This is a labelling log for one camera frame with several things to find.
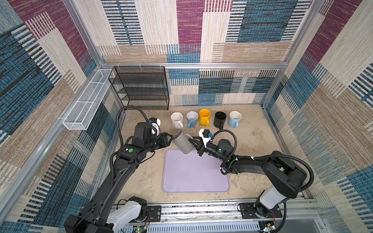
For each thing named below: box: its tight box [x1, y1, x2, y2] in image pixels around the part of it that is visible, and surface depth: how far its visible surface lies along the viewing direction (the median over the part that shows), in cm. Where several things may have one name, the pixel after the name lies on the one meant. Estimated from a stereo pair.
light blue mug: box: [228, 110, 243, 128], surface depth 104 cm
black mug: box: [213, 111, 227, 131], surface depth 104 cm
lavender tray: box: [162, 148, 230, 193], surface depth 85 cm
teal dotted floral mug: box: [186, 110, 199, 129], surface depth 104 cm
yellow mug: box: [199, 108, 212, 128], surface depth 105 cm
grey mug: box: [172, 130, 195, 155], surface depth 80 cm
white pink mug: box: [170, 111, 184, 130], surface depth 104 cm
